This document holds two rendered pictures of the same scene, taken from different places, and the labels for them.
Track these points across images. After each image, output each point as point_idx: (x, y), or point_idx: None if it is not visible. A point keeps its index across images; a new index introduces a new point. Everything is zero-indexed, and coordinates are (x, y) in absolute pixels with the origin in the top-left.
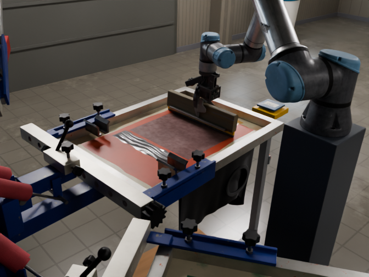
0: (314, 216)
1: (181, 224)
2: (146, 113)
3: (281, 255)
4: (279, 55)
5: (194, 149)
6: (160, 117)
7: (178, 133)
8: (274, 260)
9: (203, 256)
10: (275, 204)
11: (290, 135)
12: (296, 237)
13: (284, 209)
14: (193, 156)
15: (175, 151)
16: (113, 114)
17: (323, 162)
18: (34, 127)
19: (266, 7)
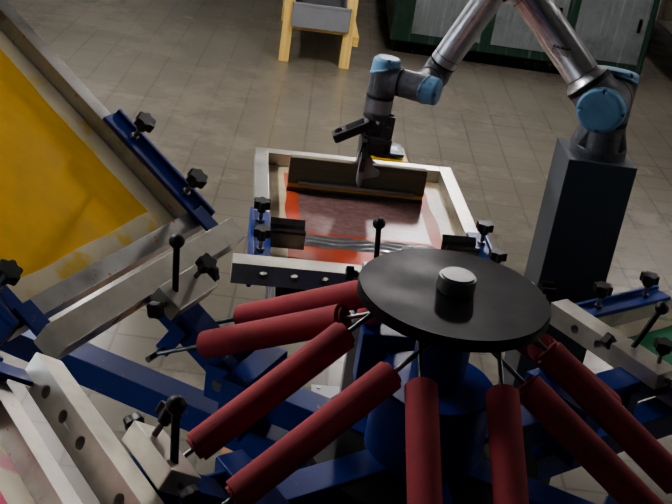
0: (606, 259)
1: (599, 288)
2: (272, 202)
3: (556, 328)
4: (596, 81)
5: (414, 231)
6: (300, 203)
7: (360, 217)
8: (666, 294)
9: (616, 317)
10: (550, 264)
11: (578, 171)
12: (580, 294)
13: (564, 265)
14: (486, 229)
15: (403, 239)
16: (267, 212)
17: (621, 191)
18: (252, 256)
19: (559, 27)
